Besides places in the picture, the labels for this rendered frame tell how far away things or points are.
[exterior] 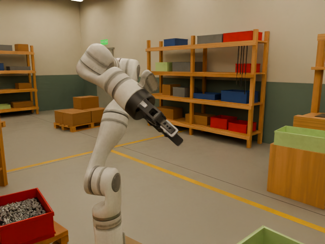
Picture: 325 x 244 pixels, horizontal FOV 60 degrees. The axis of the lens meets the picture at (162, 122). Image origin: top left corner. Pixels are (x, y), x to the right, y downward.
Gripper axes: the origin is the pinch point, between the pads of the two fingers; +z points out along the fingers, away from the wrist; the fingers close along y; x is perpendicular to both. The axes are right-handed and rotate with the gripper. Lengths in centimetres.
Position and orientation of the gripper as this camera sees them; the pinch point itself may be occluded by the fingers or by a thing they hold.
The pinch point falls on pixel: (176, 137)
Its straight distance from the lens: 65.7
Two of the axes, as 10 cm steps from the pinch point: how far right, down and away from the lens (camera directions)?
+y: -1.9, -2.9, -9.4
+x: 6.9, -7.2, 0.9
